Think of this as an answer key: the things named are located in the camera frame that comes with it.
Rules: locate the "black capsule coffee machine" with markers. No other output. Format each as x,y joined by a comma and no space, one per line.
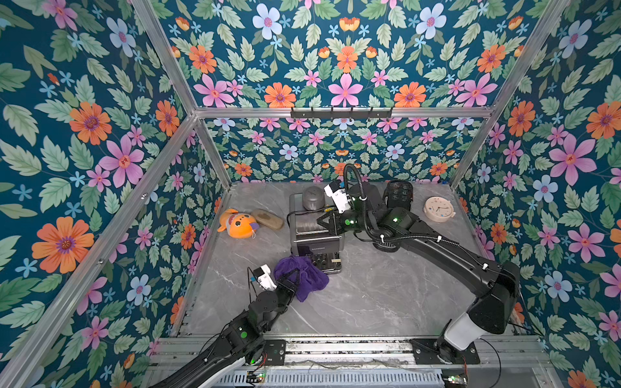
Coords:
393,215

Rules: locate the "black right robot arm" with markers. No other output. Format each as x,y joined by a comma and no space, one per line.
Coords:
495,286

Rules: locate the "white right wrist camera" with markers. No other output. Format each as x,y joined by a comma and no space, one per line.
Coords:
338,195

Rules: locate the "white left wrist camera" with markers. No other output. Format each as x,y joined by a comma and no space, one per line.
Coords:
263,277

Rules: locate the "orange plush toy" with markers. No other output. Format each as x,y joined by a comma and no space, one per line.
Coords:
238,225

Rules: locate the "pink round alarm clock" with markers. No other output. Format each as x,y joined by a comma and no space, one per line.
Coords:
439,209

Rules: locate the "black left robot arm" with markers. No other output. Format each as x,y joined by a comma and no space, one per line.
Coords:
241,341

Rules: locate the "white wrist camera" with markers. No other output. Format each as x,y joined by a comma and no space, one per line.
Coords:
338,195
263,277

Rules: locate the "black hook rail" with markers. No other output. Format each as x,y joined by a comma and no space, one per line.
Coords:
341,113

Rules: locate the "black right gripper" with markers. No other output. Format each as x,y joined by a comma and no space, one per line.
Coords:
335,220

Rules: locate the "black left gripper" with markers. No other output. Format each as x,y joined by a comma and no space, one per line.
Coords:
287,288

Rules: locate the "purple microfiber cloth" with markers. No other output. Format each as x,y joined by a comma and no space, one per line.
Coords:
301,272

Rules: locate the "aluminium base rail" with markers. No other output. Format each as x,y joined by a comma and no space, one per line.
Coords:
394,361

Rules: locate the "silver espresso coffee machine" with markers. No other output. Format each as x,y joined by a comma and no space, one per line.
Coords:
311,229

